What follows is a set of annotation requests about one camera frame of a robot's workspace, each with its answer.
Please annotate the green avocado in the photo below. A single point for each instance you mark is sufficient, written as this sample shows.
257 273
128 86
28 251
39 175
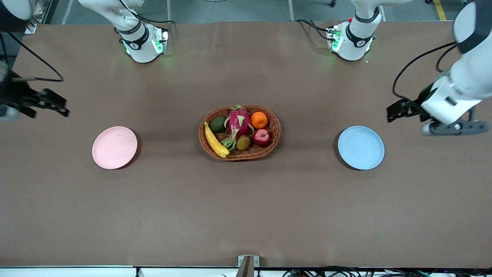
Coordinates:
217 124

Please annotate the pink plate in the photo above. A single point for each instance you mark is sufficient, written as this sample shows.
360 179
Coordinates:
114 147

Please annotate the aluminium frame profile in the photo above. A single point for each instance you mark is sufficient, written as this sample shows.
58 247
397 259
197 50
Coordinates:
42 15

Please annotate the red apple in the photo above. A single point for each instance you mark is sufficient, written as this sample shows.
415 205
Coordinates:
262 137

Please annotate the grey metal table bracket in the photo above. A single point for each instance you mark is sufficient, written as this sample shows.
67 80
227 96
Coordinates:
248 265

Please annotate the pink dragon fruit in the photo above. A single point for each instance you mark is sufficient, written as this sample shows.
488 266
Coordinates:
238 121

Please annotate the grey metal post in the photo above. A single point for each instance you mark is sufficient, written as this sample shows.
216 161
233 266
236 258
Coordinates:
291 9
169 9

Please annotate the light blue plate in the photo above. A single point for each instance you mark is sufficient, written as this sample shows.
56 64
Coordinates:
361 148

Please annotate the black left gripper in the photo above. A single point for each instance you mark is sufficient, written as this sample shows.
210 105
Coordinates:
418 104

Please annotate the brown-green kiwi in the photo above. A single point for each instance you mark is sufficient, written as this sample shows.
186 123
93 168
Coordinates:
243 143

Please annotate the yellow banana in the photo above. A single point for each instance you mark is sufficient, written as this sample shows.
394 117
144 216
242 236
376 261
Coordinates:
213 142

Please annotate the brown wicker basket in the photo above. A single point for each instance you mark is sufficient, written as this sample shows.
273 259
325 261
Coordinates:
269 148

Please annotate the orange mandarin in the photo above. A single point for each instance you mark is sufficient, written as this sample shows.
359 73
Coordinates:
259 120

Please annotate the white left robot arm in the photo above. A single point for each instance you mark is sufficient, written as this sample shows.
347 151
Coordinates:
469 77

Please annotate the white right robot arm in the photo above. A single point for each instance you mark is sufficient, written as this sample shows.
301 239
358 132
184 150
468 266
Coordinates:
142 46

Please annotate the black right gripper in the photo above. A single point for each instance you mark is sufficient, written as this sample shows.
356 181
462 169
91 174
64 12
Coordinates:
13 96

